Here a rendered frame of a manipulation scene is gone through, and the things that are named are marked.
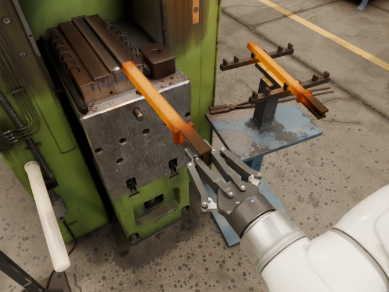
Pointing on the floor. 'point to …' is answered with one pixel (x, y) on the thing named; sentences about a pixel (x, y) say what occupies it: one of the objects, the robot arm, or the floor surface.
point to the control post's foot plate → (55, 283)
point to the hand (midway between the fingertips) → (194, 145)
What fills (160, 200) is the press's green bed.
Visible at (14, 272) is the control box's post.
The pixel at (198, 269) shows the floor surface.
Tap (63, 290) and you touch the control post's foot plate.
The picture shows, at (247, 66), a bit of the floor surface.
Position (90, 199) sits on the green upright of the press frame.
